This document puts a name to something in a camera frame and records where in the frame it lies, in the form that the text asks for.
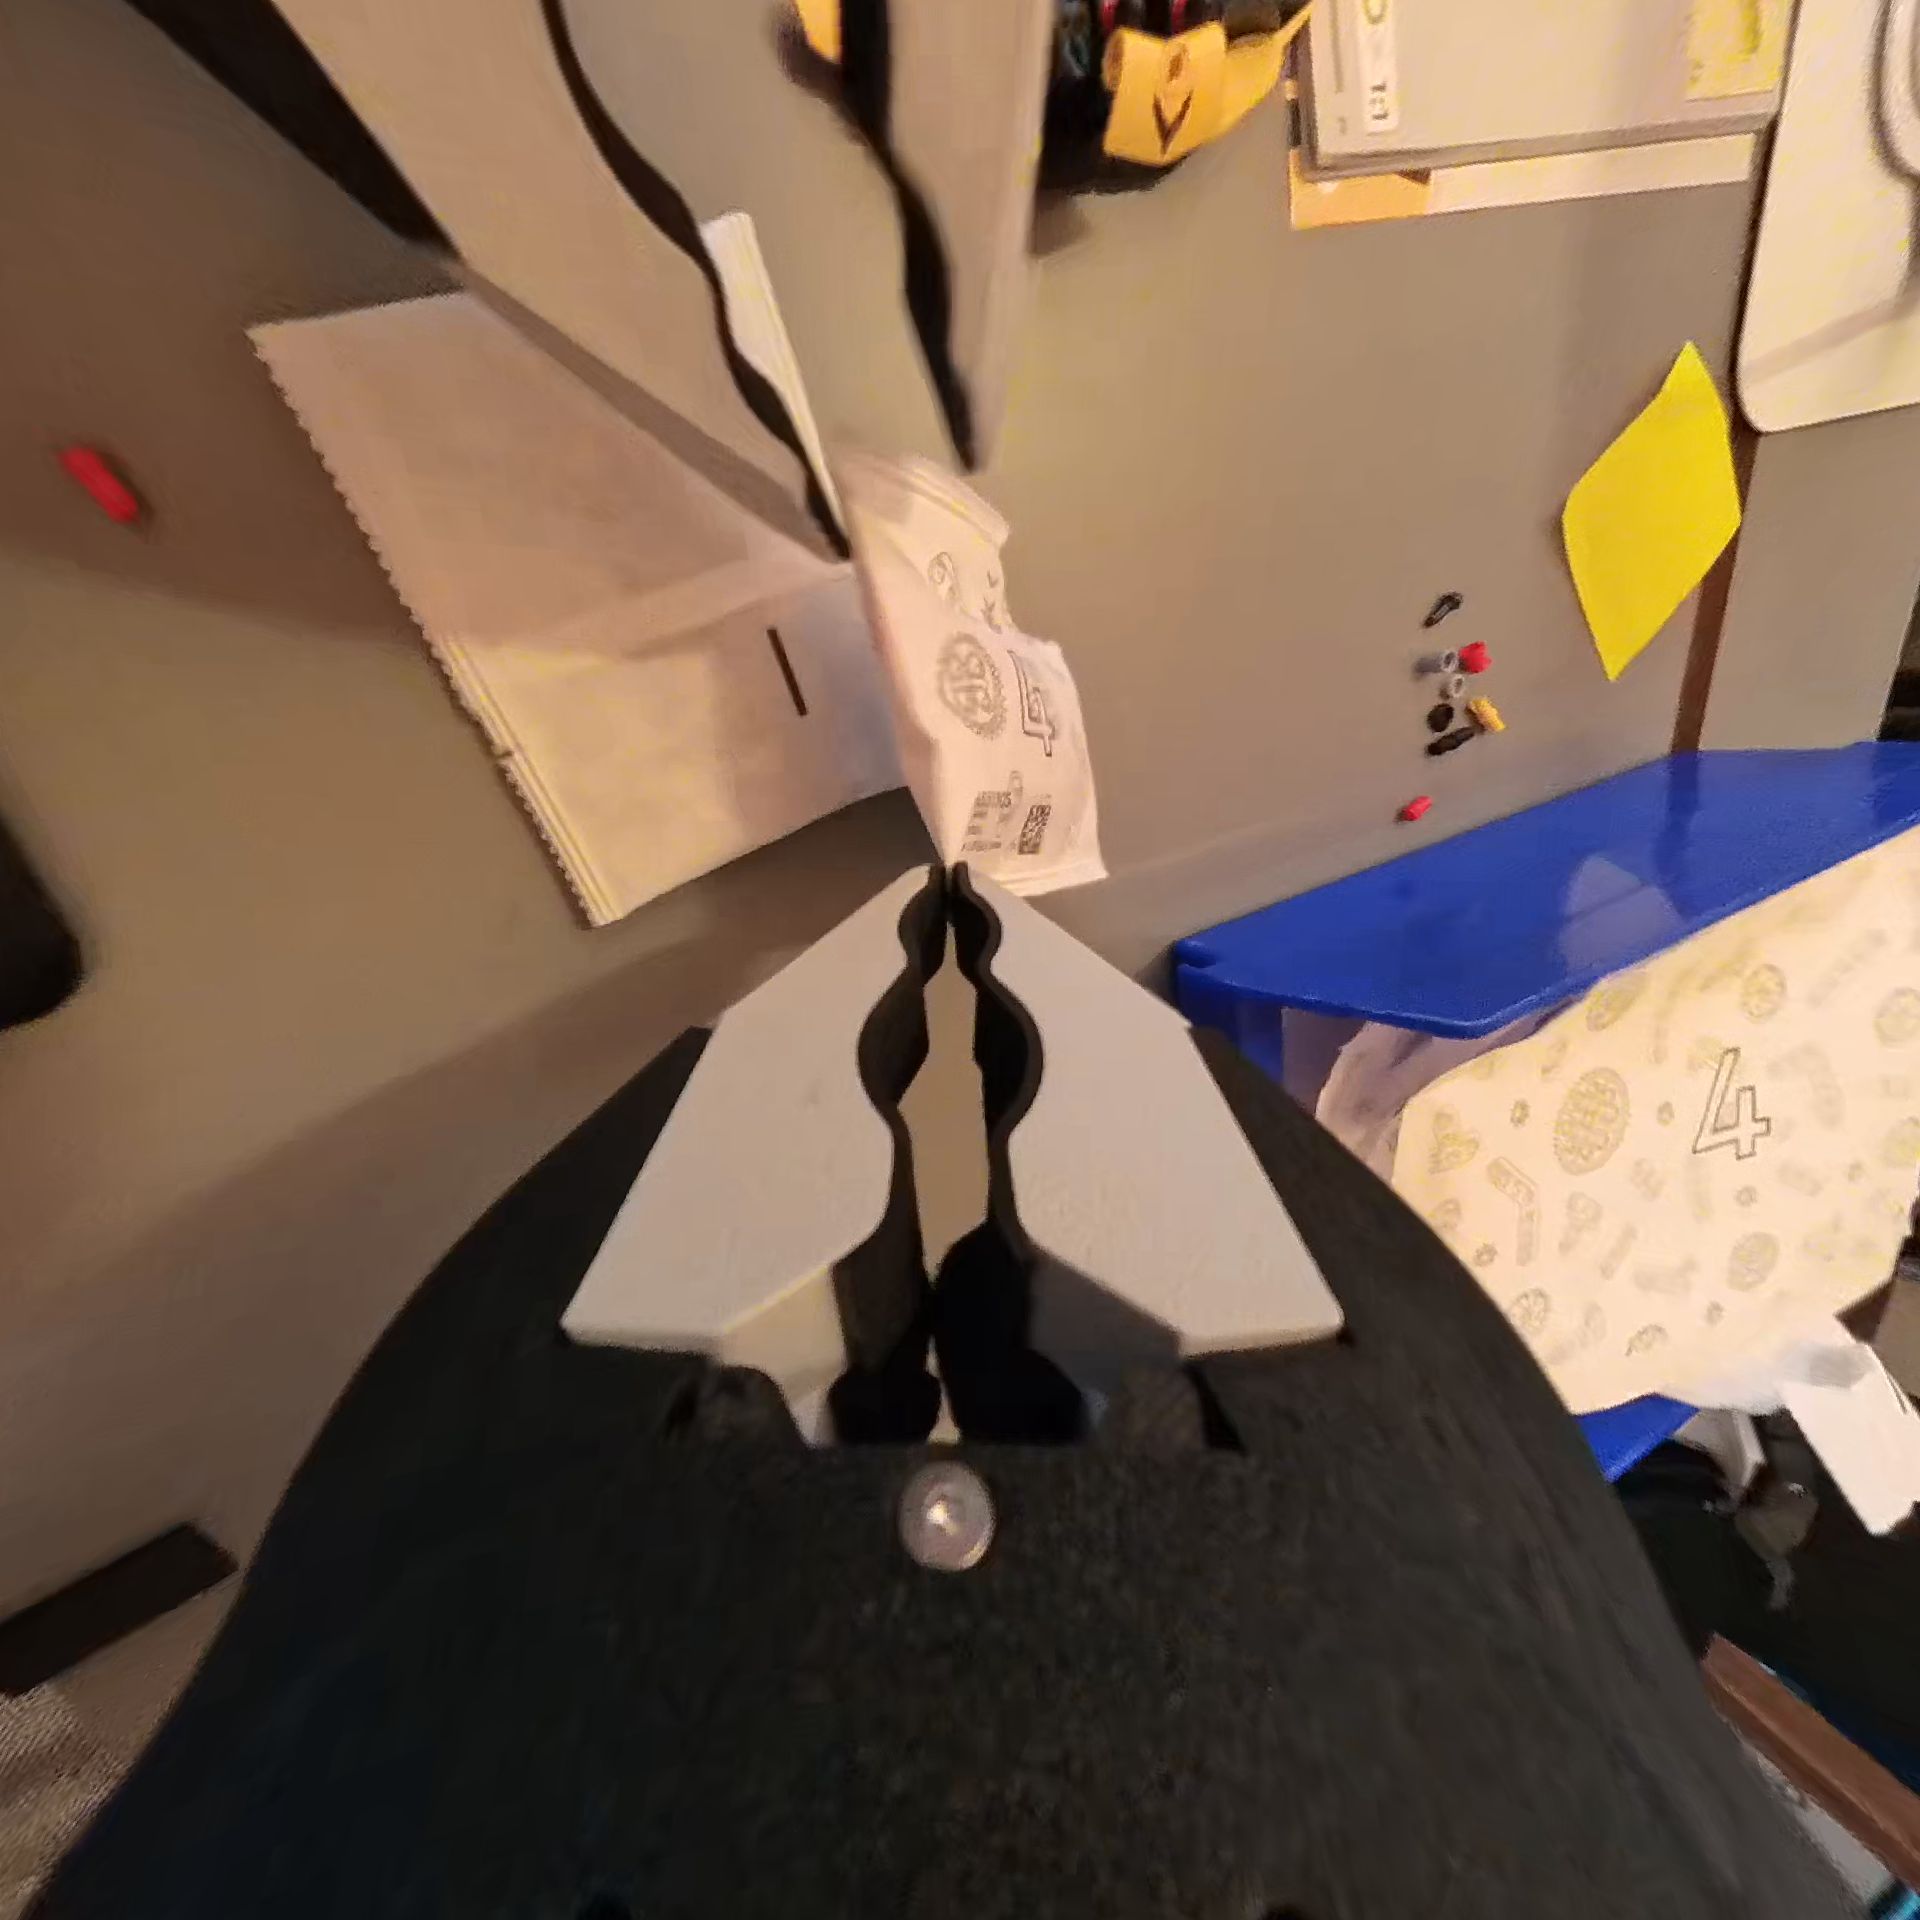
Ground cluster of small brick pins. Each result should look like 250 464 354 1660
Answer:
1410 590 1509 760

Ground black dimpled chair armrest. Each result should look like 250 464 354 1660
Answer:
0 1520 239 1700

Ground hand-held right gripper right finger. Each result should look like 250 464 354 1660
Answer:
949 863 1347 1415

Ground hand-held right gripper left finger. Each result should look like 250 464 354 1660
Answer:
555 867 950 1415

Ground instruction booklet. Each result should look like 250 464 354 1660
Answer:
1284 0 1797 231

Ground plain white paper bag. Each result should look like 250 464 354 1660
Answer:
244 211 910 928

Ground white wooden book stand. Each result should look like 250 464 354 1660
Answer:
1735 0 1920 437

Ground blue plastic bin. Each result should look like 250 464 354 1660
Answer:
1170 739 1920 1483

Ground yellow paper scrap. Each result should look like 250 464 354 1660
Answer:
1558 340 1747 686

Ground small printed paper bag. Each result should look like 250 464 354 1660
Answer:
831 449 1113 897

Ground yellow black brick car model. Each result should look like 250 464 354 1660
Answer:
780 0 1319 168

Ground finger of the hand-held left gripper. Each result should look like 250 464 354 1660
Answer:
274 0 855 565
837 0 1055 472

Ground white paper sheet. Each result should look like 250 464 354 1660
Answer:
1775 1318 1920 1536

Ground large printed paper bag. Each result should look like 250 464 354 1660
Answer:
1316 861 1920 1415

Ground grey desk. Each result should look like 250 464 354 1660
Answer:
0 0 1920 1696

